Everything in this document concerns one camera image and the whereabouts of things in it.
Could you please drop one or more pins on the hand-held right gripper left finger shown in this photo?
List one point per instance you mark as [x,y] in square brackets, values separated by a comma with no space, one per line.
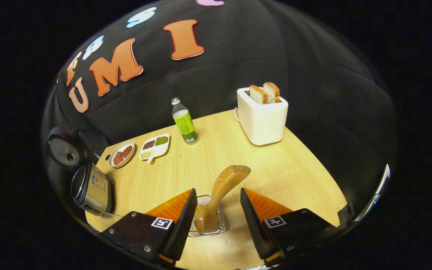
[184,225]

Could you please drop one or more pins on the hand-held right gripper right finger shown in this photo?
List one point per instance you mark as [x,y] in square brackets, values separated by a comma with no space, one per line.
[251,225]

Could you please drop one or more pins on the wooden spoon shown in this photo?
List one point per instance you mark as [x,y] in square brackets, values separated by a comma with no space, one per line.
[227,180]

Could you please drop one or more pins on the dark grey rice cooker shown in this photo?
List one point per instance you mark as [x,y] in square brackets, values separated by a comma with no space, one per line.
[92,189]

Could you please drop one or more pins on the white divided dish with beans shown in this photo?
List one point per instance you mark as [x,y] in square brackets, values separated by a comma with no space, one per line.
[156,146]

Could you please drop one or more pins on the round plate with red meat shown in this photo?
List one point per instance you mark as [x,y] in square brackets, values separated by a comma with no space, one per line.
[121,154]

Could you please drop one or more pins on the green label plastic bottle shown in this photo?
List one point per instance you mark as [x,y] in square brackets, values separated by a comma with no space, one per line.
[185,125]

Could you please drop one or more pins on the white toaster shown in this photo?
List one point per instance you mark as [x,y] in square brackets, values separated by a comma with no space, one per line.
[263,122]

